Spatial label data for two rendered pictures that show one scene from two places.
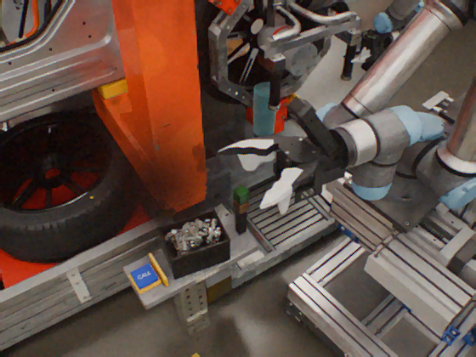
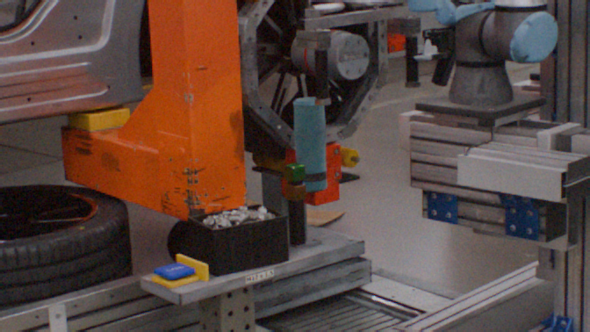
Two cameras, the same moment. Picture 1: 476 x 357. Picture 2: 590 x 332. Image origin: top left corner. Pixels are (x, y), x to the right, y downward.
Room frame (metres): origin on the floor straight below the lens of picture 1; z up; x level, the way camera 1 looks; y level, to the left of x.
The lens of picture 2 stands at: (-1.85, 0.27, 1.34)
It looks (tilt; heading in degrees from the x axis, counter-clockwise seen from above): 14 degrees down; 354
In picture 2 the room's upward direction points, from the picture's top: 2 degrees counter-clockwise
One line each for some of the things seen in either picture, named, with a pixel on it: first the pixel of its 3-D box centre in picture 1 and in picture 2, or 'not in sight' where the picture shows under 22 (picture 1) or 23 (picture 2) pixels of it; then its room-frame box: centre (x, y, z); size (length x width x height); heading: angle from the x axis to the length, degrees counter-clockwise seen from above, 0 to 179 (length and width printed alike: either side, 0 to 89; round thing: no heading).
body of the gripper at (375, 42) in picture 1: (376, 42); (443, 43); (1.56, -0.52, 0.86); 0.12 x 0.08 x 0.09; 126
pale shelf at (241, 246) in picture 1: (191, 258); (234, 270); (0.87, 0.16, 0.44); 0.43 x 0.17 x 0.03; 123
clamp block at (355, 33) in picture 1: (348, 32); (404, 24); (1.50, -0.39, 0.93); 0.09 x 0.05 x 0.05; 33
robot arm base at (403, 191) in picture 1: (403, 172); (480, 78); (0.86, -0.44, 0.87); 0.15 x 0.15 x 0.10
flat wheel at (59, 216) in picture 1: (56, 182); (7, 256); (1.27, 0.75, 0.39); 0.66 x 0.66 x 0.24
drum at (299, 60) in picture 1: (286, 47); (329, 54); (1.52, -0.18, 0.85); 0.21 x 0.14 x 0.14; 33
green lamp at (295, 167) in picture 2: (240, 195); (294, 172); (0.98, -0.01, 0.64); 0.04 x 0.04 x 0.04; 33
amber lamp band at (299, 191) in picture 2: (240, 205); (295, 191); (0.98, -0.01, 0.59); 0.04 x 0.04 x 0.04; 33
